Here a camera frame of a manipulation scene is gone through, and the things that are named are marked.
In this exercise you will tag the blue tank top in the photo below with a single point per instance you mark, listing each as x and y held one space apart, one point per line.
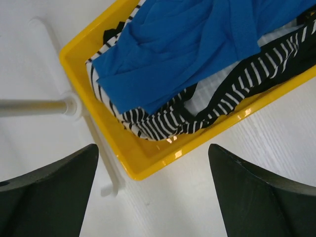
170 45

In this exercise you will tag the black white striped garment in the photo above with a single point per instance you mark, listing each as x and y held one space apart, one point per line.
285 52

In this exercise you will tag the yellow plastic tray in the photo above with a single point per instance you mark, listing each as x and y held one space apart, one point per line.
141 158

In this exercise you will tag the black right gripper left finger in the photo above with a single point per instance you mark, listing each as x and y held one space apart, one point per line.
50 201

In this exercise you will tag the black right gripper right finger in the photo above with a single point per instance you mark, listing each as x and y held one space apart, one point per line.
255 202

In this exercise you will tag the white clothes rack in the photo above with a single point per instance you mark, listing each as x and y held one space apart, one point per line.
69 106

